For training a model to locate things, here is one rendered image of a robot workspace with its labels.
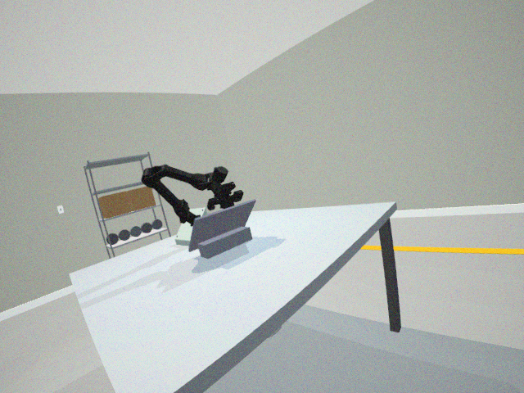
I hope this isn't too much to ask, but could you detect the light grey switch panel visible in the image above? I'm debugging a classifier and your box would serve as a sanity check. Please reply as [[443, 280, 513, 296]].
[[188, 199, 256, 259]]

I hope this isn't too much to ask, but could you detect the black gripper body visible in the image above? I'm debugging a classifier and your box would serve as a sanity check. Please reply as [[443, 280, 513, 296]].
[[207, 185, 244, 211]]

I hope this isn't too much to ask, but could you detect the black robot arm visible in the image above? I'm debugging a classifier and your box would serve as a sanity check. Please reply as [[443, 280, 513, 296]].
[[141, 164, 236, 226]]

